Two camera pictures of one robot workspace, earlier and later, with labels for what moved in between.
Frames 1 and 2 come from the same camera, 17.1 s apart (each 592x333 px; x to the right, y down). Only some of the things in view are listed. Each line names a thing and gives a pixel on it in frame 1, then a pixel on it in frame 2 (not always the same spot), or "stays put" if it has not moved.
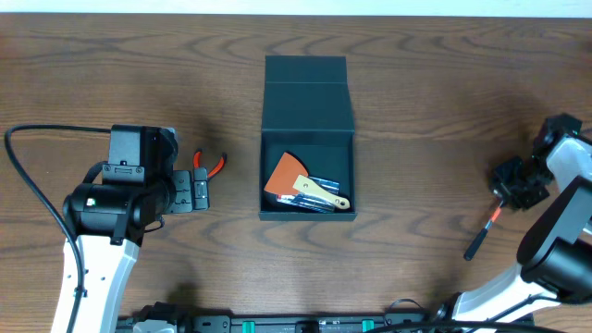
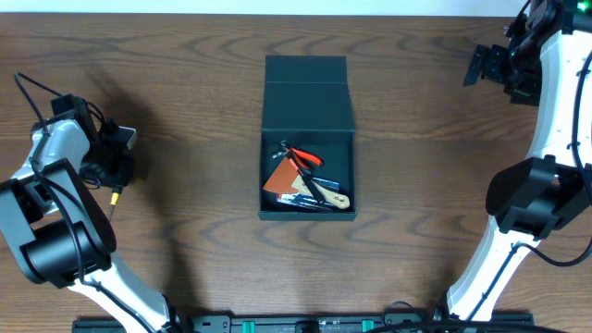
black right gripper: [519, 200] -> [529, 93]
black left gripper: [200, 189] -> [108, 167]
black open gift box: [306, 113] stays put
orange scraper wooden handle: [289, 176] stays put
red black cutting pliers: [196, 159] -> [305, 159]
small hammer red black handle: [473, 247] -> [287, 152]
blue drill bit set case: [307, 201] stays put
